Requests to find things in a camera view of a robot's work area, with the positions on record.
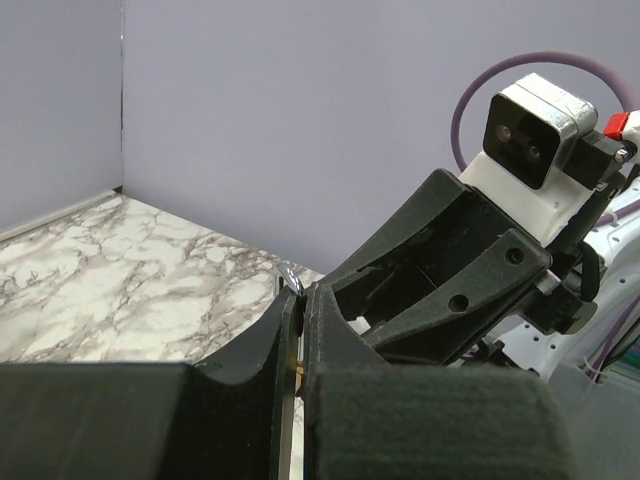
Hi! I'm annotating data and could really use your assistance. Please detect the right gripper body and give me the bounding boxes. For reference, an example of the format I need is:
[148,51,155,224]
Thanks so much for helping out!
[519,173,626,335]

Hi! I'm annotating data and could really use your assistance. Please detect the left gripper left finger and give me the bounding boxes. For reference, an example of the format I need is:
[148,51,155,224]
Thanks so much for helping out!
[1,290,303,479]

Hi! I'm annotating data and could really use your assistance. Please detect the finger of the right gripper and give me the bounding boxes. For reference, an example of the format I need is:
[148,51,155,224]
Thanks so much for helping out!
[320,170,515,295]
[365,229,552,365]

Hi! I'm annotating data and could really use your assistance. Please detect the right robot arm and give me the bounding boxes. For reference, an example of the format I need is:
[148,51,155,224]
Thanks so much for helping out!
[323,170,639,379]

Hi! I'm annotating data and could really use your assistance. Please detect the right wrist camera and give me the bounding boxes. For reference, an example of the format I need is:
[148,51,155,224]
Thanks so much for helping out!
[459,73,598,247]

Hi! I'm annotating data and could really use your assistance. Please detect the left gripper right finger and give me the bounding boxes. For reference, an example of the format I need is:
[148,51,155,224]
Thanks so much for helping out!
[302,283,575,479]

